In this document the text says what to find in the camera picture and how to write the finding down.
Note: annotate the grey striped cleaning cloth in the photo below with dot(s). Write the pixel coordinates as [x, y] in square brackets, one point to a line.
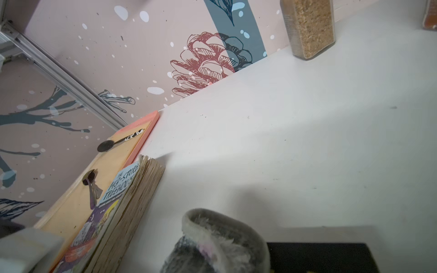
[215, 243]

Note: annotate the black Chinese paperback book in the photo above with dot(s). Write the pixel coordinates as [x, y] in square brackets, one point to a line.
[321, 258]

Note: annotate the grey treehouse paperback book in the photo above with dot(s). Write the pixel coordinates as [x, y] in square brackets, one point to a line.
[102, 242]

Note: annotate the black spoon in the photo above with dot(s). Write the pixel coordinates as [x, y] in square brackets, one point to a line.
[109, 144]

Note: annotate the glass jar brown spice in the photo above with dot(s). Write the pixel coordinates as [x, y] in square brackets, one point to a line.
[309, 25]

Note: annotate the glass jar orange spice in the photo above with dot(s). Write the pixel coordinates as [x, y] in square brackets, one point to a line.
[430, 16]

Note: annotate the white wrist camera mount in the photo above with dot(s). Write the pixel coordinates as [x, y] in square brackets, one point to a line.
[29, 251]

